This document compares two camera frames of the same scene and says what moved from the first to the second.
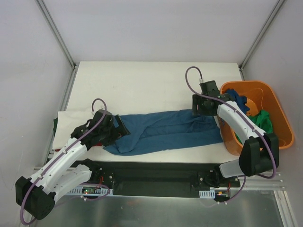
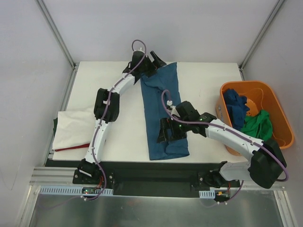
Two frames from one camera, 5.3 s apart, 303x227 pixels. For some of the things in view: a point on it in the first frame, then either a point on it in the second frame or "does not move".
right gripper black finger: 196,104 to 165,133
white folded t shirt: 66,122 does not move
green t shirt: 262,119 does not move
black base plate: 131,177 does not move
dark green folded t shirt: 55,121 does not move
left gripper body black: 117,127 to 147,70
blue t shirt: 165,129 to 158,87
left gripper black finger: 121,129 to 157,62
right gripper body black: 196,105 to 172,130
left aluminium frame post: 56,32 does not move
